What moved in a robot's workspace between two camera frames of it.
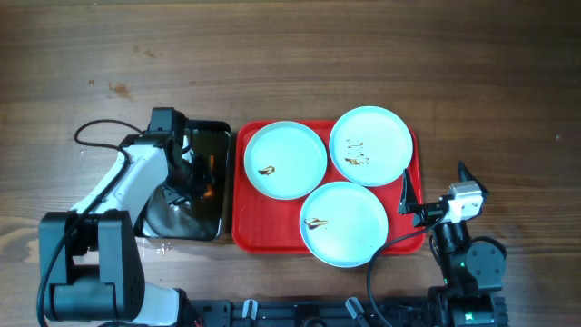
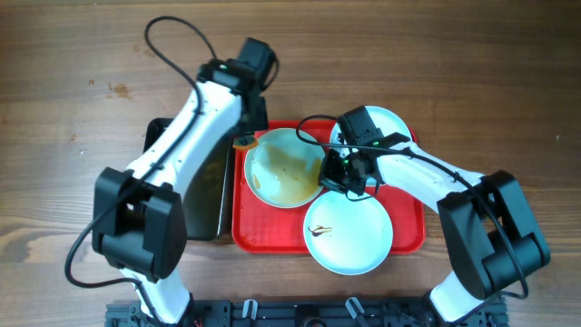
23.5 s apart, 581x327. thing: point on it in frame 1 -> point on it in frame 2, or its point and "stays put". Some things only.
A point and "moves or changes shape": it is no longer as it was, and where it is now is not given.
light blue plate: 285,160 moves or changes shape
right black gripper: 432,213 -> 336,177
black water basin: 198,213 stays put
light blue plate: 343,223 moves or changes shape
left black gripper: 192,172 -> 255,120
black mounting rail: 438,312 stays put
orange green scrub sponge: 210,189 -> 245,143
